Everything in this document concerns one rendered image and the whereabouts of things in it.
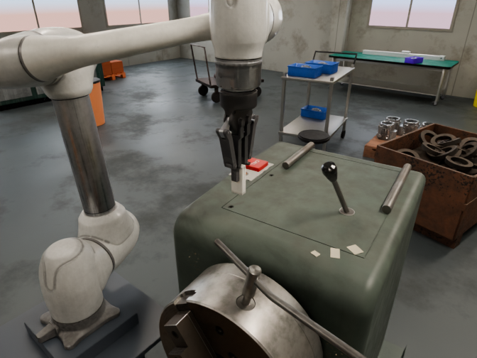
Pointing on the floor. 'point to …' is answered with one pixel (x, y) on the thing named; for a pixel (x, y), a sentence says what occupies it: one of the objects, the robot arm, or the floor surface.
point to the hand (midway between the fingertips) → (238, 179)
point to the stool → (314, 136)
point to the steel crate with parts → (439, 177)
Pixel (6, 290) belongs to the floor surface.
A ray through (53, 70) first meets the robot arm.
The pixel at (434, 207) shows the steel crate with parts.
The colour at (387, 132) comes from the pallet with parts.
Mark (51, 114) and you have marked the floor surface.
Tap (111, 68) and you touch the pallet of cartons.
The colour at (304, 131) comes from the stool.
